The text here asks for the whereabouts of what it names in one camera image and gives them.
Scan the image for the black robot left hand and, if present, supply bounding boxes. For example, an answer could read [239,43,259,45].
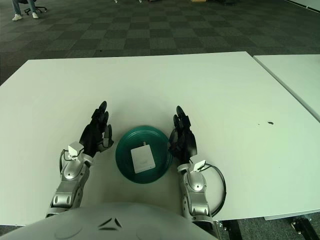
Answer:
[78,100,115,161]

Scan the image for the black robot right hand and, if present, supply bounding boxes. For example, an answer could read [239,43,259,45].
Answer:
[168,105,198,165]

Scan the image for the white charger block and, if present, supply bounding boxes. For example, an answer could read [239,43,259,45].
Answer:
[130,141,156,174]

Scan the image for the dark green round plate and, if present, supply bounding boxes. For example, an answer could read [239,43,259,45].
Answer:
[115,124,173,185]

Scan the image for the grey robot torso shell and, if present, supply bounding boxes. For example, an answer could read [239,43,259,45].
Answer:
[0,201,216,240]

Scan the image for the white rectangular table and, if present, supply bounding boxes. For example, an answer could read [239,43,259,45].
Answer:
[252,53,320,118]

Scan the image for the black office chair base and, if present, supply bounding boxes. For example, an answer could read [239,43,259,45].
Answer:
[23,5,48,16]

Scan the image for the person legs in jeans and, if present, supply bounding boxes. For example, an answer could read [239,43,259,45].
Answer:
[11,0,40,22]

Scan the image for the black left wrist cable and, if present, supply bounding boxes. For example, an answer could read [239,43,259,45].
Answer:
[59,149,73,172]

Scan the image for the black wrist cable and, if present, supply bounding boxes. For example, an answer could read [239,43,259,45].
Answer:
[204,163,227,217]
[59,149,73,172]

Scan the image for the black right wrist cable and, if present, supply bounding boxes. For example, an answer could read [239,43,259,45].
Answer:
[204,163,227,217]

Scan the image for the black table frame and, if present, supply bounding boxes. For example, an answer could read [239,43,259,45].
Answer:
[216,216,313,236]

